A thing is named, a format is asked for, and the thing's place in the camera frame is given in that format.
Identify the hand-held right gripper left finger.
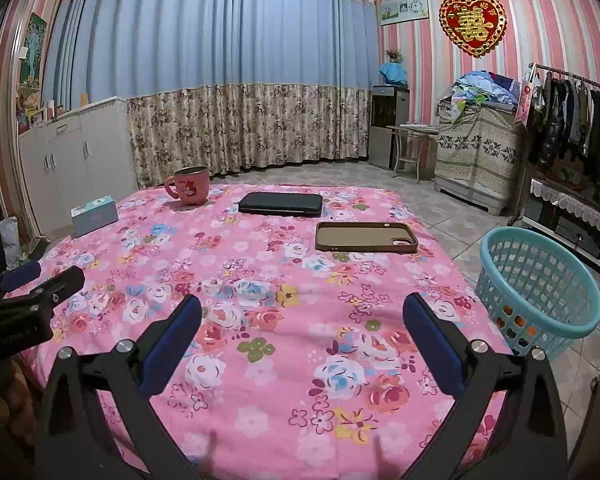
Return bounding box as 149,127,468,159
34,294,203,480

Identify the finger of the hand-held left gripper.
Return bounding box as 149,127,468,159
0,260,43,294
10,266,86,311

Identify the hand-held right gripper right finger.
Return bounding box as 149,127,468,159
402,292,568,480

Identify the light blue plastic basket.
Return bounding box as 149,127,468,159
480,226,600,358

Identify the person's left hand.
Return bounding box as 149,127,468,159
0,360,37,442

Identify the light blue tissue box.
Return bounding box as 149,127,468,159
71,196,119,238

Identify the pink floral tablecloth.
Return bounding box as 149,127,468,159
17,183,513,480

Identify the white cabinet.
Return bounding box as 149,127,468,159
19,96,138,241

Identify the brown phone case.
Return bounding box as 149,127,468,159
314,221,419,254

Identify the pink metal mug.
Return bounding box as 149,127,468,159
164,166,211,206

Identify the dark low cabinet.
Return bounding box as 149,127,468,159
522,175,600,281

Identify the black zip case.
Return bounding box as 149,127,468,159
237,191,324,218

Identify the cabinet under patterned cloth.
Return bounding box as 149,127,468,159
434,105,523,217

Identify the white lace cloth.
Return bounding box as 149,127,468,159
530,177,600,233

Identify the small metal table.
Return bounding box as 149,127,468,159
386,124,440,183

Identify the grey water dispenser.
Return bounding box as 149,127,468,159
369,85,411,171

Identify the pile of clothes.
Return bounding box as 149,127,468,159
440,71,523,111

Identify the pink hanging bag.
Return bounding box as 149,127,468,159
514,67,543,126

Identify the row of hanging clothes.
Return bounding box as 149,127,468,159
527,72,600,196

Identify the blue floral curtain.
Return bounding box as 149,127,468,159
40,0,381,188

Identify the metal clothes rack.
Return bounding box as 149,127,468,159
527,62,600,97

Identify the colourful wall poster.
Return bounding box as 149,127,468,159
19,12,48,111

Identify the red heart wall decoration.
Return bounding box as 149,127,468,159
439,0,508,58

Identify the wall picture with clock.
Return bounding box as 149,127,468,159
380,0,429,26

